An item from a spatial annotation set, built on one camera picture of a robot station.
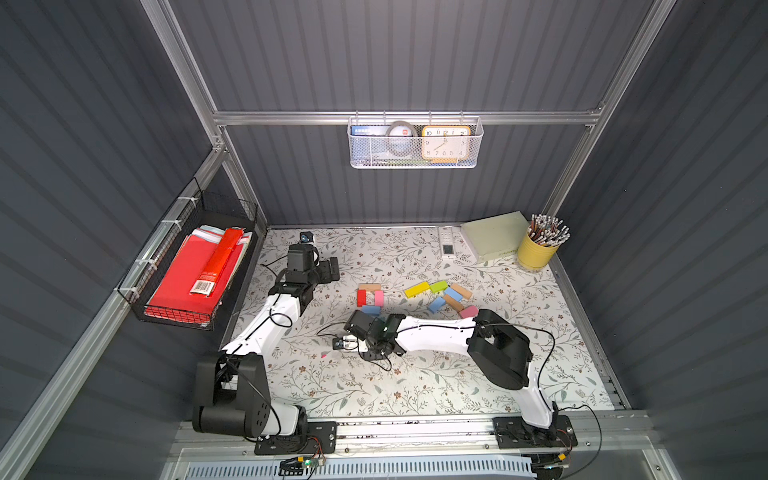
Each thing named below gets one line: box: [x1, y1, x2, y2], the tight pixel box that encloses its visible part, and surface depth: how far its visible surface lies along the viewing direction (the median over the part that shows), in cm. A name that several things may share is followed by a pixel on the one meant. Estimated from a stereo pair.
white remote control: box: [440, 226, 457, 261], surface depth 115 cm
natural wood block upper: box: [451, 283, 473, 300], surface depth 103 cm
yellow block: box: [404, 282, 430, 299], surface depth 104 cm
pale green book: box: [460, 211, 529, 263], surface depth 119 cm
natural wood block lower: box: [443, 294, 465, 312], surface depth 100 cm
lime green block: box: [429, 280, 449, 293], surface depth 104 cm
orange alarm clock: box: [421, 125, 472, 164], surface depth 90 cm
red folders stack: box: [144, 226, 252, 326], surface depth 72 cm
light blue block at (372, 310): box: [362, 305, 381, 317], surface depth 100 cm
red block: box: [357, 289, 367, 307], surface depth 101 cm
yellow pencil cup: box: [517, 232, 560, 271], surface depth 103 cm
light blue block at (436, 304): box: [428, 296, 446, 314], surface depth 100 cm
